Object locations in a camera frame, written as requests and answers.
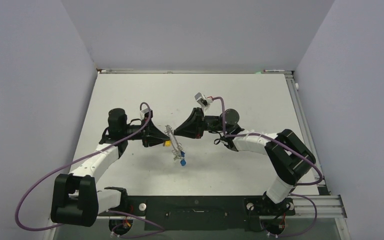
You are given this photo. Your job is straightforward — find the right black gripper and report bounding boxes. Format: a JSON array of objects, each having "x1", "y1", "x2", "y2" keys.
[{"x1": 174, "y1": 106, "x2": 229, "y2": 139}]

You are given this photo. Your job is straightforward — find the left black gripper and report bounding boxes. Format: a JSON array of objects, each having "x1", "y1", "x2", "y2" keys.
[{"x1": 121, "y1": 117, "x2": 170, "y2": 148}]

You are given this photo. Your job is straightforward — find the yellow key tag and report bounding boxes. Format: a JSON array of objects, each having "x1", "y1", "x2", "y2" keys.
[{"x1": 163, "y1": 140, "x2": 172, "y2": 147}]

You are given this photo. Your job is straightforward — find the large metal ring disc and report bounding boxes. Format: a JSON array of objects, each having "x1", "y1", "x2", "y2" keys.
[{"x1": 165, "y1": 125, "x2": 185, "y2": 161}]

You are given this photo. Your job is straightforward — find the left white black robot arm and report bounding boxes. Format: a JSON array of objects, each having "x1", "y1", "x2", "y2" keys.
[{"x1": 50, "y1": 108, "x2": 170, "y2": 227}]

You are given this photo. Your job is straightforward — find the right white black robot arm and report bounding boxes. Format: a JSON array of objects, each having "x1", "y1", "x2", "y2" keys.
[{"x1": 173, "y1": 107, "x2": 316, "y2": 214}]

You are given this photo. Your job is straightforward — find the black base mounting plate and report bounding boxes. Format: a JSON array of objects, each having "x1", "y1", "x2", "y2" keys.
[{"x1": 113, "y1": 195, "x2": 296, "y2": 232}]

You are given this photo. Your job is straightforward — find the red white marker pen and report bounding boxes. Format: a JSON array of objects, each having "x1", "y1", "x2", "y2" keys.
[{"x1": 263, "y1": 69, "x2": 286, "y2": 73}]

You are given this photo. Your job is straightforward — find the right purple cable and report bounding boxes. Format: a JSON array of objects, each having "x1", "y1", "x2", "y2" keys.
[{"x1": 211, "y1": 96, "x2": 324, "y2": 239}]

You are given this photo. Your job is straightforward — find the aluminium rail back edge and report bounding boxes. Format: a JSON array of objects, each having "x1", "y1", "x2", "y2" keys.
[{"x1": 97, "y1": 68, "x2": 293, "y2": 75}]

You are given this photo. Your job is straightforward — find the aluminium frame rail right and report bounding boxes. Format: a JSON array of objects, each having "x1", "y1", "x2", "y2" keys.
[{"x1": 285, "y1": 73, "x2": 331, "y2": 196}]

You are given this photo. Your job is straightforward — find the aluminium frame rail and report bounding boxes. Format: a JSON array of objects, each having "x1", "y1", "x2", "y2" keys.
[
  {"x1": 48, "y1": 194, "x2": 348, "y2": 220},
  {"x1": 285, "y1": 73, "x2": 331, "y2": 196}
]

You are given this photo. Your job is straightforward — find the aluminium frame rail front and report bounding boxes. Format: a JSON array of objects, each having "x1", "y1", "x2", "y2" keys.
[{"x1": 48, "y1": 194, "x2": 348, "y2": 220}]

